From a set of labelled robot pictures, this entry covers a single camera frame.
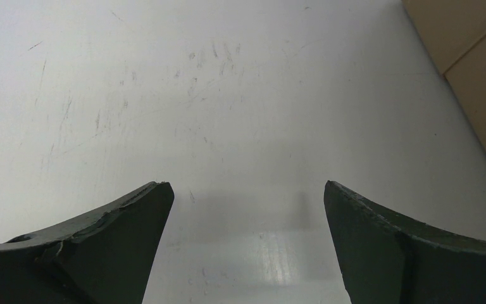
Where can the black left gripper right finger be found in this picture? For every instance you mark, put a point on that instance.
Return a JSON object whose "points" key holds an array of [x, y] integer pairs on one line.
{"points": [[387, 257]]}

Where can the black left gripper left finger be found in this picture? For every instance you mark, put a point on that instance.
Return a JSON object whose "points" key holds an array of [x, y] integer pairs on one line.
{"points": [[101, 256]]}

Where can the tan plastic toolbox bin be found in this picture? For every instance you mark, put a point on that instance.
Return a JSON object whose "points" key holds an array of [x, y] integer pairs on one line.
{"points": [[454, 34]]}

